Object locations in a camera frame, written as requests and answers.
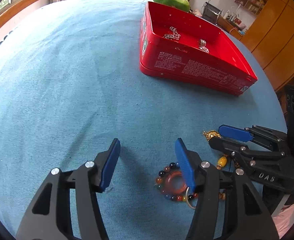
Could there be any black cord gold pendant necklace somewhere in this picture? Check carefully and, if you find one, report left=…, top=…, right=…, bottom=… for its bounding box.
left=202, top=129, right=223, bottom=143

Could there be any brown wooden bead bracelet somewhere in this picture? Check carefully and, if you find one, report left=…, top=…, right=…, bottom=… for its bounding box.
left=216, top=154, right=241, bottom=201

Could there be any red-brown jade ring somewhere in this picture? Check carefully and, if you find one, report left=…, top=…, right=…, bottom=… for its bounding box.
left=164, top=171, right=188, bottom=196

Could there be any multicolour bead bracelet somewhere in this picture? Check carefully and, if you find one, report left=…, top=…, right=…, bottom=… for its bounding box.
left=154, top=162, right=199, bottom=202

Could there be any silver wrist watch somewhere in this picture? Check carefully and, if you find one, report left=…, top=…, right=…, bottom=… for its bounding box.
left=199, top=39, right=209, bottom=53

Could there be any silver chain necklace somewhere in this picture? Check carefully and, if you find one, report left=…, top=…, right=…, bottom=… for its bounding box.
left=163, top=26, right=181, bottom=41

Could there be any wooden wardrobe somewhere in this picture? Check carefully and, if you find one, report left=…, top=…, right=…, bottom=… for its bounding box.
left=241, top=0, right=294, bottom=91

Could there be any wooden desk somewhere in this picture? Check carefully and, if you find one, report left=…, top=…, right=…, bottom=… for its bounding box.
left=217, top=16, right=243, bottom=40

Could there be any red metal tin box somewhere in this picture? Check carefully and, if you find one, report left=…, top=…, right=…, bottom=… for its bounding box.
left=139, top=2, right=258, bottom=96

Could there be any blue bed blanket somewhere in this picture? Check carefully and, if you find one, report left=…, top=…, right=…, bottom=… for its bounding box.
left=0, top=0, right=287, bottom=239

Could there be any wall bookshelf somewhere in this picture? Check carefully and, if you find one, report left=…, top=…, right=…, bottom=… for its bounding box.
left=235, top=0, right=268, bottom=16

